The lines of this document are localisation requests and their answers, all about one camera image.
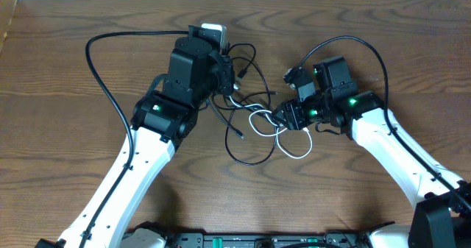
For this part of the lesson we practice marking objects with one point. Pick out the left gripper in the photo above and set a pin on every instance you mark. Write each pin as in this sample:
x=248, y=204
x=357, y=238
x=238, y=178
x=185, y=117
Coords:
x=226, y=72

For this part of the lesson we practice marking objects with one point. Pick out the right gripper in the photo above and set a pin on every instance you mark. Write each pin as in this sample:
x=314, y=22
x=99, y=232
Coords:
x=294, y=120

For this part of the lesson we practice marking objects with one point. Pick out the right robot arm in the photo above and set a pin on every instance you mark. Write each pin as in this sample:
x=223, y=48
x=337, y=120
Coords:
x=327, y=95

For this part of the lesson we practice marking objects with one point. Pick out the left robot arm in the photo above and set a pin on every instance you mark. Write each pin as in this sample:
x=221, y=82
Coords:
x=199, y=67

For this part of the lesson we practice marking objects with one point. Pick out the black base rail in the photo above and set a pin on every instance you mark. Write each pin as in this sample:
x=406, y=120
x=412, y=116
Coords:
x=201, y=240

